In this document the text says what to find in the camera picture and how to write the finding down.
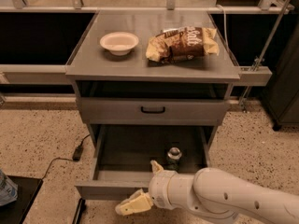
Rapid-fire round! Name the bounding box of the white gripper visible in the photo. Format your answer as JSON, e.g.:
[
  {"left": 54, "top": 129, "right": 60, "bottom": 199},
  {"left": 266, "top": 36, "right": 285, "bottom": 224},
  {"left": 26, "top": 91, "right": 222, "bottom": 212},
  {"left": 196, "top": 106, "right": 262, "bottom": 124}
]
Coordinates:
[{"left": 115, "top": 160, "right": 177, "bottom": 216}]

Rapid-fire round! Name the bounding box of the white paper bowl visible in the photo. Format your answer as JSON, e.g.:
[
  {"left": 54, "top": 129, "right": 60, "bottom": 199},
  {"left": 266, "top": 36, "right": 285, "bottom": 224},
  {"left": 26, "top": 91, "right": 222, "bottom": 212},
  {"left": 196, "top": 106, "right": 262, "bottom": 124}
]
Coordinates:
[{"left": 99, "top": 32, "right": 139, "bottom": 56}]

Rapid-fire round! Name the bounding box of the dark cabinet at right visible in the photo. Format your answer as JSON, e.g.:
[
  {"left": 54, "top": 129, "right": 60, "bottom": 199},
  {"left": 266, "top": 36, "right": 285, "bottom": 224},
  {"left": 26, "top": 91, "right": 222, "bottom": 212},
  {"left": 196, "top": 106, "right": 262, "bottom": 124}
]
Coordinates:
[{"left": 261, "top": 14, "right": 299, "bottom": 131}]

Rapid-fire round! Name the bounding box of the green soda can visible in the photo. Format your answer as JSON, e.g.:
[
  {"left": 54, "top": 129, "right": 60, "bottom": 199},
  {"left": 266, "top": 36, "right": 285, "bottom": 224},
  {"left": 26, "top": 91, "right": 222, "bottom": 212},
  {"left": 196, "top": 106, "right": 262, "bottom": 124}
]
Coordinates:
[{"left": 166, "top": 147, "right": 182, "bottom": 171}]

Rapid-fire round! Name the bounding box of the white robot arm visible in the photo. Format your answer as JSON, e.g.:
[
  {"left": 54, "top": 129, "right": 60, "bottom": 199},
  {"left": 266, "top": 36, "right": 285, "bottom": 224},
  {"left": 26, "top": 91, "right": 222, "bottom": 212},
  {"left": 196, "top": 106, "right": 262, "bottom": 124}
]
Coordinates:
[{"left": 116, "top": 161, "right": 299, "bottom": 224}]

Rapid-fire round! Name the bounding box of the open grey lower drawer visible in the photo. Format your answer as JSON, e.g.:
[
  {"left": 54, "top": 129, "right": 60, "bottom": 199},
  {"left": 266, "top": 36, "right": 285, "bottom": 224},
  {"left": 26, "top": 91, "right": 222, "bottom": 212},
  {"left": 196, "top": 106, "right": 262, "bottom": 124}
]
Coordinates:
[{"left": 76, "top": 125, "right": 217, "bottom": 201}]

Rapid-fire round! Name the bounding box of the grey drawer cabinet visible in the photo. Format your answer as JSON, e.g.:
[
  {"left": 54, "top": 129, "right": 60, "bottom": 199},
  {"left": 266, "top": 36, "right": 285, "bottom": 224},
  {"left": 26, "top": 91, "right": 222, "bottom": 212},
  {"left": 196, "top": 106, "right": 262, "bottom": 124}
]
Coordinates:
[{"left": 64, "top": 9, "right": 242, "bottom": 141}]

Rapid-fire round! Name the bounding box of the black tray on floor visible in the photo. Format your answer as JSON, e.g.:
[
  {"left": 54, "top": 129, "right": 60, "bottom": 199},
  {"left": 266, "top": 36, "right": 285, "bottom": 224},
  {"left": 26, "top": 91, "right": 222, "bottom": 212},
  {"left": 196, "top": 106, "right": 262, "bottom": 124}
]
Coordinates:
[{"left": 0, "top": 175, "right": 43, "bottom": 224}]

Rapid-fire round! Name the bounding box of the closed grey upper drawer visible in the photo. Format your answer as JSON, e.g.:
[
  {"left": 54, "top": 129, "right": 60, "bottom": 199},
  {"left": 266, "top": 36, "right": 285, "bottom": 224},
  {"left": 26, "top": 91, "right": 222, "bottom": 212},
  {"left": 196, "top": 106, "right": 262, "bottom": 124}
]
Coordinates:
[{"left": 77, "top": 97, "right": 229, "bottom": 126}]

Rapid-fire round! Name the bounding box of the blue white plastic bag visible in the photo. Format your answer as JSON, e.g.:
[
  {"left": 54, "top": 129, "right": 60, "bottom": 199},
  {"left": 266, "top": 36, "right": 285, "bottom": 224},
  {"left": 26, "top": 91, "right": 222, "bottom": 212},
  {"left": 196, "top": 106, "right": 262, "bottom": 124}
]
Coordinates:
[{"left": 0, "top": 170, "right": 18, "bottom": 206}]

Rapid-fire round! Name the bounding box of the black power adapter with cable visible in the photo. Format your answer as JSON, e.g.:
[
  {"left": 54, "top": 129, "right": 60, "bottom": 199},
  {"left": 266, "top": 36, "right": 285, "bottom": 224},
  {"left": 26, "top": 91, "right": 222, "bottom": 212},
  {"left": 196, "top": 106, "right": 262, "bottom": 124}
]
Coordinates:
[{"left": 41, "top": 134, "right": 90, "bottom": 180}]

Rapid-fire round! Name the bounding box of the brown yellow chip bag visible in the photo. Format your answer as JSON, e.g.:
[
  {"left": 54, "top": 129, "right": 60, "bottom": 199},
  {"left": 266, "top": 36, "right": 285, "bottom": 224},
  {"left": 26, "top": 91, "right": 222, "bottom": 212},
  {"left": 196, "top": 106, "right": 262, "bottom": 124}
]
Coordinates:
[{"left": 146, "top": 26, "right": 220, "bottom": 63}]

